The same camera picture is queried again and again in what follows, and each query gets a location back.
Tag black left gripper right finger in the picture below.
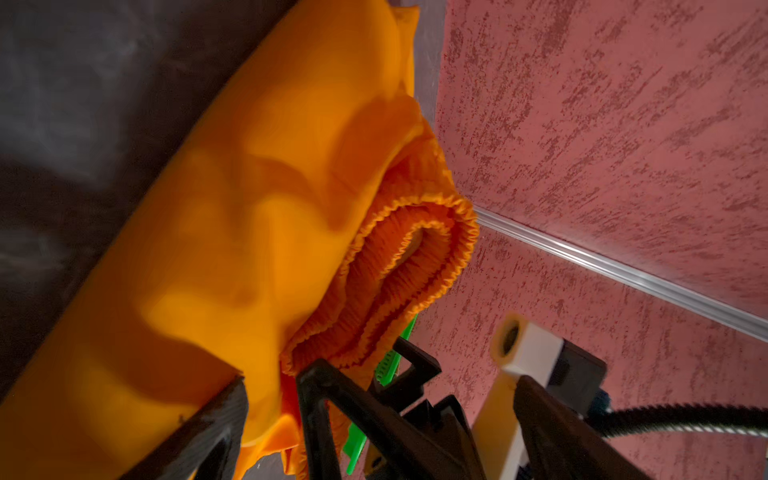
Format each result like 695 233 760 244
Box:
514 376 648 480

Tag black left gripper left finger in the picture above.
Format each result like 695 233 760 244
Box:
122 377 249 479

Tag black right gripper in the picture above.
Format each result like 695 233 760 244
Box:
297 337 486 479

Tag orange shorts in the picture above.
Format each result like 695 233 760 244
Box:
1 1 479 479

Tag right aluminium corner post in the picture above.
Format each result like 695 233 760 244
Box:
474 207 767 342

